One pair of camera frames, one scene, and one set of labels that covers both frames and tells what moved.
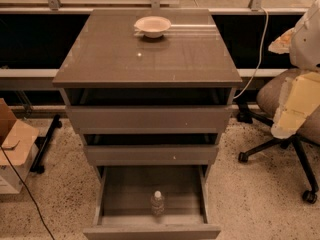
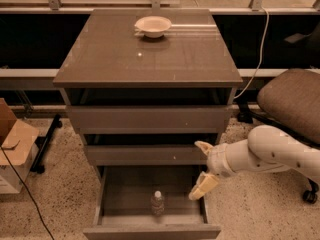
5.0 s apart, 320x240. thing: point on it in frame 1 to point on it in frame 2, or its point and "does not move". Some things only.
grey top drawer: [150, 119] does not move
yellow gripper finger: [281, 45] to [205, 146]
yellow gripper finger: [299, 96] to [205, 183]
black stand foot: [37, 165] does not move
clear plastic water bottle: [157, 203] does not move
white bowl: [152, 26] does not move
